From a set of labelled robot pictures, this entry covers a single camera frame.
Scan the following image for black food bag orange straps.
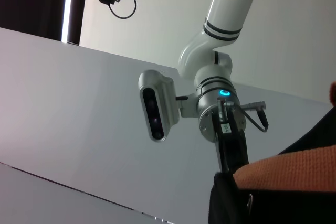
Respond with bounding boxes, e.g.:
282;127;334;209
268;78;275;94
208;81;336;224

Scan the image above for dark wall panel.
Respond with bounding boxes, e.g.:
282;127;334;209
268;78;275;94
0;0;88;46

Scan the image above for right gripper cable with plug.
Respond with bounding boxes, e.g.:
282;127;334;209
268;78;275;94
216;97;269;133

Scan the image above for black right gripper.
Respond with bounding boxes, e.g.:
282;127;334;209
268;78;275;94
211;108;250;174

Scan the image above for white light strip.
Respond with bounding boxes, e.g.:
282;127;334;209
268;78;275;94
61;0;78;44

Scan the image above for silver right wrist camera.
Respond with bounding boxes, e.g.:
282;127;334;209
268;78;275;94
138;69;182;143

